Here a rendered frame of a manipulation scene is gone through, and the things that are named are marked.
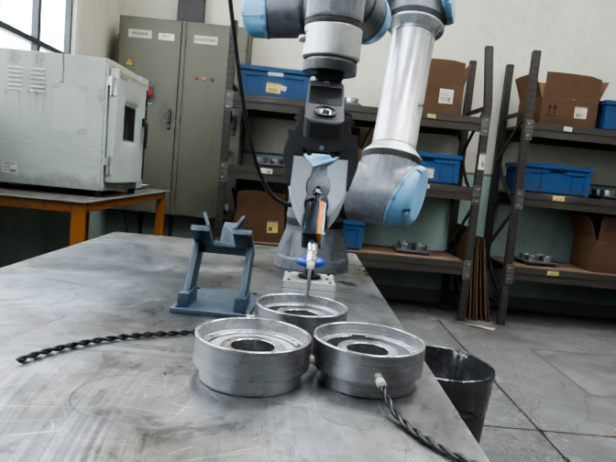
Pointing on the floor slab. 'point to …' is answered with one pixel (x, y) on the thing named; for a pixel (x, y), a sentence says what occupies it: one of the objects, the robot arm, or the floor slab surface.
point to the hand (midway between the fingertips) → (314, 217)
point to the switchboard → (184, 108)
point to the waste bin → (463, 383)
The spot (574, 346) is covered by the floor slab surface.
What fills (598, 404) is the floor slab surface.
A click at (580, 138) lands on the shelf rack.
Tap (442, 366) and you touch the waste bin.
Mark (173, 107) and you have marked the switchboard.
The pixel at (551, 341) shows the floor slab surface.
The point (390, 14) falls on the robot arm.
